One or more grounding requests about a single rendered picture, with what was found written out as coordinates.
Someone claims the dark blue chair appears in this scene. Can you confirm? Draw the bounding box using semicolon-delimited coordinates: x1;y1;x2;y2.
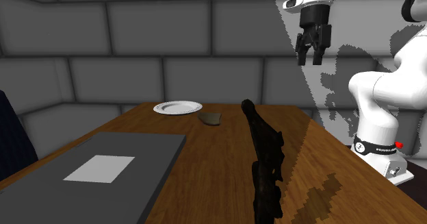
0;89;40;183

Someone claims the white plate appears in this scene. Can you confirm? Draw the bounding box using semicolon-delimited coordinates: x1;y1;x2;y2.
153;100;203;116

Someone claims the long black knobbly object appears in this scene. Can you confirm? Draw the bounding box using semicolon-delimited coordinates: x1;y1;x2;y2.
240;98;286;224

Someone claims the brown wooden table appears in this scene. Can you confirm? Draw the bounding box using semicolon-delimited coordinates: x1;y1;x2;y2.
0;101;427;224

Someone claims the closed grey laptop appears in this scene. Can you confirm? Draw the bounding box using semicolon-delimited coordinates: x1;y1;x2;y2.
0;131;187;224

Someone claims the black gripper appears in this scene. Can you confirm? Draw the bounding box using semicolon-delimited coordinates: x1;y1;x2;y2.
294;3;333;66

